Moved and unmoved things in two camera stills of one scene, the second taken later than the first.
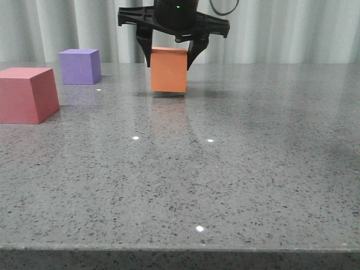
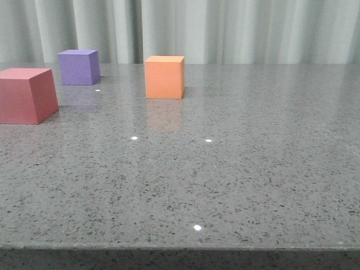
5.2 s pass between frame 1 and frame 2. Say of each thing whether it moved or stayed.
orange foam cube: moved
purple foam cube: stayed
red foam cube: stayed
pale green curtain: stayed
